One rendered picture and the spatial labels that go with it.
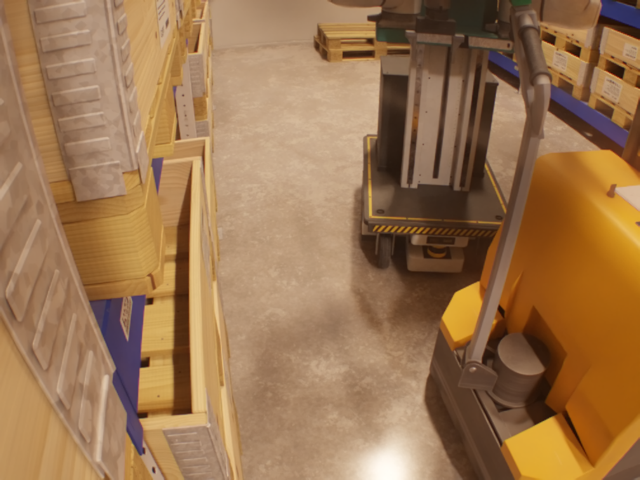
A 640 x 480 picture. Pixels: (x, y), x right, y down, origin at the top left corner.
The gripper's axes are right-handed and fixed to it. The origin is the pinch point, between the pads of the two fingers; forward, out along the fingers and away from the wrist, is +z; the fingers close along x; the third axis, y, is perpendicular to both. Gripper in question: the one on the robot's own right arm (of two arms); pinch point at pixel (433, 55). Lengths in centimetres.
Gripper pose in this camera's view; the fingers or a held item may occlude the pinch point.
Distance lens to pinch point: 176.2
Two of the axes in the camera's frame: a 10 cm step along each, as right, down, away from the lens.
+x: -10.0, -0.4, 0.6
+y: 0.7, -5.9, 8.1
